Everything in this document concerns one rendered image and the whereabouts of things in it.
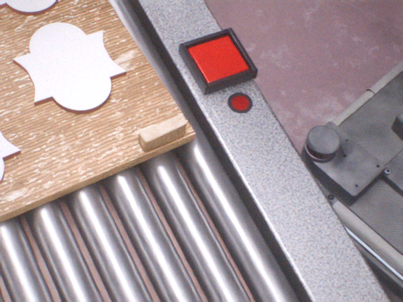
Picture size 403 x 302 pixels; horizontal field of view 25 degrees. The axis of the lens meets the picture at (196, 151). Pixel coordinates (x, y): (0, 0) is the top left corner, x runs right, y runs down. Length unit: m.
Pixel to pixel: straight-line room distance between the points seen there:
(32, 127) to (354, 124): 1.06
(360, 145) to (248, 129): 0.83
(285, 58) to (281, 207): 1.34
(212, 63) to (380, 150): 0.88
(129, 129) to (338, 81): 1.35
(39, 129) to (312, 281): 0.36
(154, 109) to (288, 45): 1.35
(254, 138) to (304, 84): 1.24
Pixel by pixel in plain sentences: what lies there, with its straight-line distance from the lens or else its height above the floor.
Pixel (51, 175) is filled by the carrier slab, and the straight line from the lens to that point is 1.05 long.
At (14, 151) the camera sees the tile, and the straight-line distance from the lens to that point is 1.06.
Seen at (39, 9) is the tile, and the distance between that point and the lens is 1.19.
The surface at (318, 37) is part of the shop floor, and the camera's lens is 2.46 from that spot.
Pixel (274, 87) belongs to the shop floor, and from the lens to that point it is 2.33.
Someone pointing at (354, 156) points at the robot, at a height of 0.28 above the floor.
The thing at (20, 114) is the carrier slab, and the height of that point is 0.94.
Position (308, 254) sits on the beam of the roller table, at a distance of 1.06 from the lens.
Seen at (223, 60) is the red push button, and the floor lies 0.93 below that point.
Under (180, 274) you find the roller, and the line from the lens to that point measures 1.02.
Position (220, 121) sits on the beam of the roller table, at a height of 0.92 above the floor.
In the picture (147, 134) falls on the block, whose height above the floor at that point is 0.96.
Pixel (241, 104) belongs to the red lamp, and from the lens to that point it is 1.15.
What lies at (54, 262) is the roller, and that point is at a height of 0.91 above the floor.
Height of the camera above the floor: 1.84
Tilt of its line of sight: 57 degrees down
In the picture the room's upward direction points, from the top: 10 degrees clockwise
